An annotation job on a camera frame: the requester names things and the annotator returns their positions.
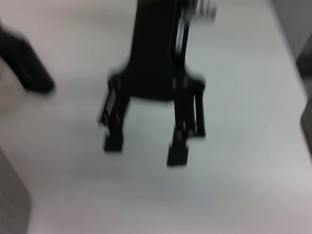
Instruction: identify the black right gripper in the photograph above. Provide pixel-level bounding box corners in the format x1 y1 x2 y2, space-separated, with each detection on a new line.
98 0 206 167

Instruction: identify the grey perforated storage basket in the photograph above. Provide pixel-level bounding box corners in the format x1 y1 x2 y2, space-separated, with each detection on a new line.
0 146 33 234

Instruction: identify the glass carafe with black handle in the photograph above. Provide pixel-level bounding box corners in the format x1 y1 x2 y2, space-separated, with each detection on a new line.
0 18 56 95

